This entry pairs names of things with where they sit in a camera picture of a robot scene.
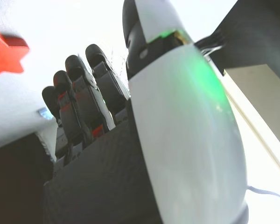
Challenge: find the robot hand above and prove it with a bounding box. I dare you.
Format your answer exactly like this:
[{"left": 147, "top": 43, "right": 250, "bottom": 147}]
[{"left": 41, "top": 0, "right": 250, "bottom": 224}]

